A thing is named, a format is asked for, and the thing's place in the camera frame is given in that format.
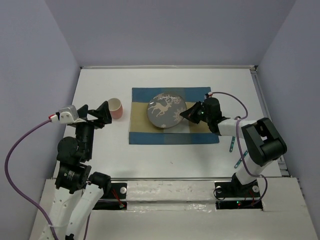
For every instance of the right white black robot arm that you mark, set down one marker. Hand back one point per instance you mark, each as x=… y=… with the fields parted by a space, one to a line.
x=263 y=142

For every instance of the pink ceramic mug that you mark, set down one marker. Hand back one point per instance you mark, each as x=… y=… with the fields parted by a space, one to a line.
x=115 y=108

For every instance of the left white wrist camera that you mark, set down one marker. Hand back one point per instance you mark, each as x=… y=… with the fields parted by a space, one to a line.
x=67 y=115

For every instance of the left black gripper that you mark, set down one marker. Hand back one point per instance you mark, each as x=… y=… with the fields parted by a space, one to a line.
x=103 y=112

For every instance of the teal handled metal spoon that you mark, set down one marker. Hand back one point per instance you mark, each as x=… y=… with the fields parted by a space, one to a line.
x=232 y=143

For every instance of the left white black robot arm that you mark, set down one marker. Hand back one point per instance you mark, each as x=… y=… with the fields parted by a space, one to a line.
x=76 y=189

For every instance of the grey reindeer plate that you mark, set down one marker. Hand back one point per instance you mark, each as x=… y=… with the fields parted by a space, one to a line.
x=164 y=110

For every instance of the teal handled metal fork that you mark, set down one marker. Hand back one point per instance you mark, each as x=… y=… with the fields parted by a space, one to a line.
x=240 y=160

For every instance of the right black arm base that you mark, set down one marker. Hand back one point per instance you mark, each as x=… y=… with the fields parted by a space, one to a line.
x=228 y=199

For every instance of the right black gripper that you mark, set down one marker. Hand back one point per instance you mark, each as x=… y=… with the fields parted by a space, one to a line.
x=190 y=113

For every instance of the blue yellow checked placemat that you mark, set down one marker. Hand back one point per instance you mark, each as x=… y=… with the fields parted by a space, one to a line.
x=143 y=132

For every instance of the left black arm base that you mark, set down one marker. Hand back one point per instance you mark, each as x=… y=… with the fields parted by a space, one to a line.
x=115 y=199

